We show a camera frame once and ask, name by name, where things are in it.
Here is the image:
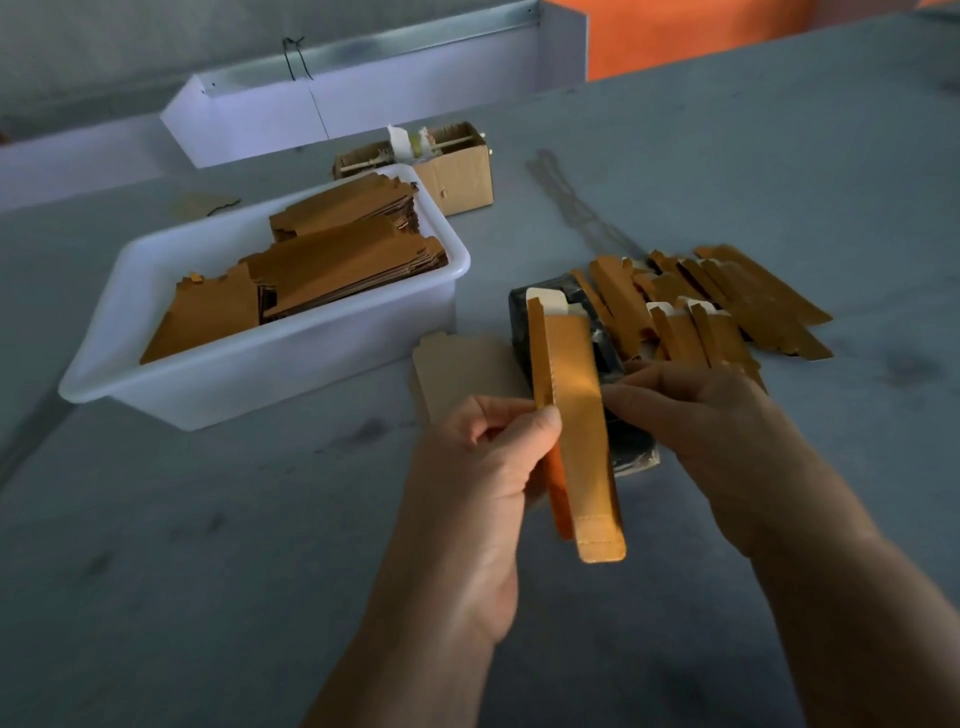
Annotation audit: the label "pile of beige blanks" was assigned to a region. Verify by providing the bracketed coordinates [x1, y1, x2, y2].
[411, 330, 534, 426]

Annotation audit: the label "white plastic bin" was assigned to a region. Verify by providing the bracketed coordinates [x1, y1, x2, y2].
[58, 165, 473, 432]

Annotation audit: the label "pile of gold boxes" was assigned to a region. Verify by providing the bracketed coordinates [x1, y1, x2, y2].
[574, 244, 834, 384]

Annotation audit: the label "small cardboard box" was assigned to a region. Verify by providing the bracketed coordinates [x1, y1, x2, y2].
[333, 121, 495, 219]

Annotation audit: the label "carton blank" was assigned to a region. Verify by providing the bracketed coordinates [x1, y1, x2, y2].
[528, 300, 629, 564]

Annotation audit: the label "gold cartons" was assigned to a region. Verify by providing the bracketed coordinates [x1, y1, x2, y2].
[141, 172, 449, 365]

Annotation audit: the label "person's right hand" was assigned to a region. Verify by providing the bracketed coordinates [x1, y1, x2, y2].
[600, 360, 860, 560]

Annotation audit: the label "person's left hand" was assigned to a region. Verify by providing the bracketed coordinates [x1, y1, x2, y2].
[393, 394, 564, 647]

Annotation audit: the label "black tape dispenser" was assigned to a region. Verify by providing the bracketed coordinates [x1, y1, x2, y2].
[508, 273, 662, 479]

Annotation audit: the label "person's right forearm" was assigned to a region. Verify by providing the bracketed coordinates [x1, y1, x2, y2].
[750, 517, 960, 728]

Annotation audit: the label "black wire clip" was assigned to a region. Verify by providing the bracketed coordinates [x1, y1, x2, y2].
[282, 36, 314, 80]

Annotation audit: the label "long white tray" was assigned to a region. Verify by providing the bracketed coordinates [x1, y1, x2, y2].
[160, 0, 590, 170]
[0, 112, 189, 212]

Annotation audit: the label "orange tray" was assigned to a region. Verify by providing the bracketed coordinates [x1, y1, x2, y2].
[547, 0, 960, 80]

